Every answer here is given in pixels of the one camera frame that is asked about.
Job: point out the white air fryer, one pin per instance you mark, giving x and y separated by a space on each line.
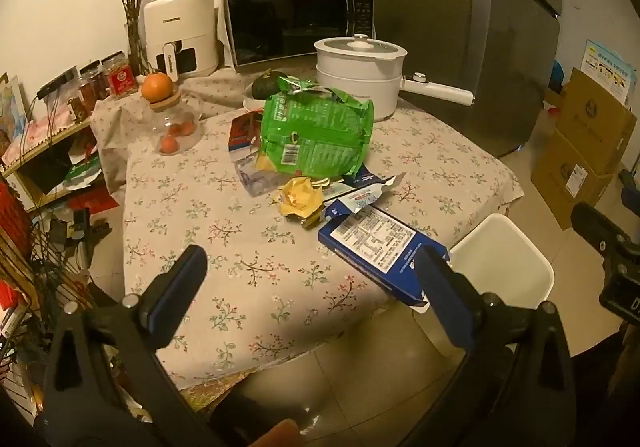
180 32

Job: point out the white electric pot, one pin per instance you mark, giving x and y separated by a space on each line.
360 77

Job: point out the blue wall poster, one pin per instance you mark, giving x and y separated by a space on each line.
607 69

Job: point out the orange fruit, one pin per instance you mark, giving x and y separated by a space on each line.
157 87

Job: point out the grey refrigerator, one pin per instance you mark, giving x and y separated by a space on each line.
475 42

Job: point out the wooden shelf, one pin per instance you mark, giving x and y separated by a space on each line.
45 142

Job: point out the dark glass jar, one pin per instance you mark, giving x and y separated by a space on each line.
94 84

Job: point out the clear plastic wrapper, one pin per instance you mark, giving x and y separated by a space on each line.
255 177

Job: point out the blue cardboard box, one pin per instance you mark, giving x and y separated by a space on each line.
380 252

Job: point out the white plastic bin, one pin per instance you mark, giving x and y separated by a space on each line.
500 262

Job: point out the red label glass jar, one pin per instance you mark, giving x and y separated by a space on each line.
121 79

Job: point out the green and white packet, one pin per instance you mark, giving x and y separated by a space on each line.
82 174

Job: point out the floral tablecloth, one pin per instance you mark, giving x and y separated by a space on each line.
225 267

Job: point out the red and blue packet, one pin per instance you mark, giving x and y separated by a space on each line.
245 129

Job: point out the bundle of dry branches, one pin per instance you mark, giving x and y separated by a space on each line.
132 2

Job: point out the black microwave oven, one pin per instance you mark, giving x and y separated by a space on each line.
285 22

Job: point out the yellow wrapper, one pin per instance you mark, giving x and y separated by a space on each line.
300 197

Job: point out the small cardboard box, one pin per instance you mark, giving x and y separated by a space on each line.
595 122

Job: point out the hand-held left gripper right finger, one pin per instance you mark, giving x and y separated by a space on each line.
445 297

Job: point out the large cardboard box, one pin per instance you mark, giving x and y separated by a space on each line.
565 182

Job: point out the green squash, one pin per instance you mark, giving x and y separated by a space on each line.
265 84

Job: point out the white and blue wrapper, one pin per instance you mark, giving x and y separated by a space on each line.
365 194

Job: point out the glass jar with cork lid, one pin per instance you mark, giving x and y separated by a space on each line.
175 127

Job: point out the white bowl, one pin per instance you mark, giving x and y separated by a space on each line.
252 103

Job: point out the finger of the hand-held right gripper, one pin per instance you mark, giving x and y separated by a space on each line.
592 227

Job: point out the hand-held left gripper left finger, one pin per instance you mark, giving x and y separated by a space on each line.
175 287

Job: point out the green snack bag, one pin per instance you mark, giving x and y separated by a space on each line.
315 132

